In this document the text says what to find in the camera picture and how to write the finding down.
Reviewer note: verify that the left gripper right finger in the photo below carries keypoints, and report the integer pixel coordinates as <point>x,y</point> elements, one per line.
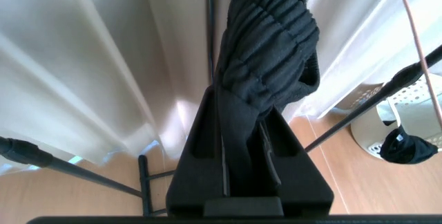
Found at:
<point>304,186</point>

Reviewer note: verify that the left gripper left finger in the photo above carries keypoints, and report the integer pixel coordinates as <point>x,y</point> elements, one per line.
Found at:
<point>193,182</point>

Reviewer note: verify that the white laundry basket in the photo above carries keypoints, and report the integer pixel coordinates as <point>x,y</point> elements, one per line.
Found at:
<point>414,113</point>

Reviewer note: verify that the pink clothes hanger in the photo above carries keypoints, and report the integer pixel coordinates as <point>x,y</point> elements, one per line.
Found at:
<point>419,51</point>

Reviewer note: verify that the black garment with white label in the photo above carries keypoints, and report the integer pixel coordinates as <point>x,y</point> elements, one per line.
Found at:
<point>404,148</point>

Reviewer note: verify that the beige curtain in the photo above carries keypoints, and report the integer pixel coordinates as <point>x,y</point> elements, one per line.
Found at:
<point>86,61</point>

